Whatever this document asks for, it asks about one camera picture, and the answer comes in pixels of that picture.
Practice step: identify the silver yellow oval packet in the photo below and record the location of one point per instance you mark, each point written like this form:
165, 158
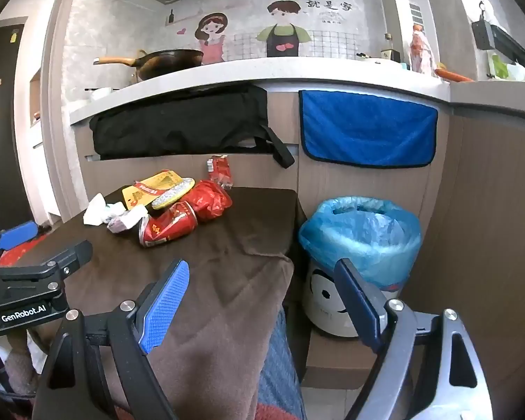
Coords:
173, 194

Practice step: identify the grey brown fuzzy cloth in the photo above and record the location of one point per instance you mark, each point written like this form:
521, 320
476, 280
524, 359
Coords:
13, 367

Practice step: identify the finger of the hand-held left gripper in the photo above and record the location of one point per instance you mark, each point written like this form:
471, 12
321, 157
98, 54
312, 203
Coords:
19, 232
76, 253

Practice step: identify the cartoon wall sticker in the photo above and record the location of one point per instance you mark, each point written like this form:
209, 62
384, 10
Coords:
282, 30

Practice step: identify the white kitchen countertop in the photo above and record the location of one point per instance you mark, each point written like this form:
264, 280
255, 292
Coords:
332, 74

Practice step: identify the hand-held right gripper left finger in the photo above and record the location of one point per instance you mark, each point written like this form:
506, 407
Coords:
166, 302

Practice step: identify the white tissue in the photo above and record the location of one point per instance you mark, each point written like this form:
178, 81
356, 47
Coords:
97, 210

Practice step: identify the bottle in plastic bag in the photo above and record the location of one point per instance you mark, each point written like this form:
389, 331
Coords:
422, 50

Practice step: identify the white trash bin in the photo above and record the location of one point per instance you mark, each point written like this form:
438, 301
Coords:
328, 297

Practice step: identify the red plastic bag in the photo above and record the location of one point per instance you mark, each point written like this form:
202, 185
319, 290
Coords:
210, 199

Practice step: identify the black refrigerator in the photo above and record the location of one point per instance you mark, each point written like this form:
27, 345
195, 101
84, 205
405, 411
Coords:
0, 140

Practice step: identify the black bag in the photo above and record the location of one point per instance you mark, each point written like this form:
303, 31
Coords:
179, 122

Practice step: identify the yellow snack packet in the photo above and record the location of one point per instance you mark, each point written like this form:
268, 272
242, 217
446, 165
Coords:
157, 181

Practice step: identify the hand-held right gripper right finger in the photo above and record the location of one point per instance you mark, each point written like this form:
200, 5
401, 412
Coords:
359, 304

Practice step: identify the carrot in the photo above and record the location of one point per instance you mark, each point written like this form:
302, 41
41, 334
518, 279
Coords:
455, 75

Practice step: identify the condiment bottle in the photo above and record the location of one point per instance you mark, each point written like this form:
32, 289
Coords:
388, 46

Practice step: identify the red snack packet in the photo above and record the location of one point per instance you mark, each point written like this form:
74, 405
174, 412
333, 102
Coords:
221, 170

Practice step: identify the crushed red can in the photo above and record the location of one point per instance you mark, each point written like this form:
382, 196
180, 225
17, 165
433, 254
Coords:
166, 227

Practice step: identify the green white plastic bag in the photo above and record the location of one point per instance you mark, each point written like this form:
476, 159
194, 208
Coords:
507, 70

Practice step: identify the blue textured cloth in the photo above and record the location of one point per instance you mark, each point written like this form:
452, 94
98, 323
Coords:
280, 367

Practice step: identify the blue towel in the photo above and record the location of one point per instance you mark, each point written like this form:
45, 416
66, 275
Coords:
367, 127

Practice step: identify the blue plastic bin liner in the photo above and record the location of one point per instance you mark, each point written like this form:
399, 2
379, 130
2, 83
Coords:
358, 232

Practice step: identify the brown table cloth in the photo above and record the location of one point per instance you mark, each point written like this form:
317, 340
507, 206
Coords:
227, 271

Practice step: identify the black wall rack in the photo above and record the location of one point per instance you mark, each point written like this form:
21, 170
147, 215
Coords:
501, 39

